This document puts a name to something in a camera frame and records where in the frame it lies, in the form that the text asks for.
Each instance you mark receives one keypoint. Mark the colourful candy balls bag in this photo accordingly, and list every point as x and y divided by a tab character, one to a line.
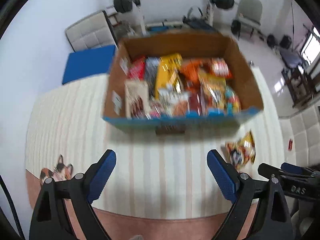
232	101

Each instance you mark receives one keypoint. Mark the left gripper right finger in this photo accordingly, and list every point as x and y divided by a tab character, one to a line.
271	219

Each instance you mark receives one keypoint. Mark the blue cushion pad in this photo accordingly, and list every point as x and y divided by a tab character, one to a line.
82	64

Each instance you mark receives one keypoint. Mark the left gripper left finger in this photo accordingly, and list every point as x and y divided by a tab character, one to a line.
50	218

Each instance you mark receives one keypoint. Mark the white beige Franzzi packet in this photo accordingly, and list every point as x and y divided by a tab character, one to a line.
136	99

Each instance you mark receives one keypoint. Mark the white cookie packet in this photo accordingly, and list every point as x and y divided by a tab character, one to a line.
179	106

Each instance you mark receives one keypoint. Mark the red panda snack bag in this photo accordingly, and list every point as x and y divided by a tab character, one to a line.
219	68

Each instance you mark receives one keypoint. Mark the orange snack bag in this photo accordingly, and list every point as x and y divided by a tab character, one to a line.
193	71

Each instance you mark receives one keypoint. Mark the cardboard milk box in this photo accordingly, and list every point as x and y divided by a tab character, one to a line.
193	44

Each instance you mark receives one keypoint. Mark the dark wooden chair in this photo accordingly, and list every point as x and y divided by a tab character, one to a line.
303	87

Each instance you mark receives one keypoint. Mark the white barbell rack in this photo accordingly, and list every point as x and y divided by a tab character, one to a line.
175	19

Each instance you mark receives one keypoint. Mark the white quilted chair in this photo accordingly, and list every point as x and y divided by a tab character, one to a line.
92	31
303	129

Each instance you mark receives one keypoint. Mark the yellow panda snack bag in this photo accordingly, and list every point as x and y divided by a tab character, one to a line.
241	152

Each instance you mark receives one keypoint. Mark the yellow black snack bag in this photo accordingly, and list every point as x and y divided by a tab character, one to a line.
163	72

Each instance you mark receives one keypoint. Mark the white quilted chair right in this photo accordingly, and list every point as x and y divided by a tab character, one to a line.
303	129

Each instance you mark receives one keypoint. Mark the red rectangular snack packet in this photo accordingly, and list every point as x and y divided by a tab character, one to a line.
137	70

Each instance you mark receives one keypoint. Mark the grey folding chair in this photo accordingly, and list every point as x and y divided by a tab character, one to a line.
248	14

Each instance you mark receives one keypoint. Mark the black sit-up bench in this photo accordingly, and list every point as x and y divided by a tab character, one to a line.
197	23

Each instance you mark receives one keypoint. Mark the dark red jelly packet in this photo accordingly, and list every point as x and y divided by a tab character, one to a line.
195	103

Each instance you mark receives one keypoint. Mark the yellow biscuit bag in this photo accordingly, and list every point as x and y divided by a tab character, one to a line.
213	89

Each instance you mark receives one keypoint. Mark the small white cow packet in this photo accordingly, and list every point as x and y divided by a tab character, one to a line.
166	96

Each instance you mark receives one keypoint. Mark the white quilted chair left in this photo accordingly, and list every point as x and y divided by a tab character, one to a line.
92	31

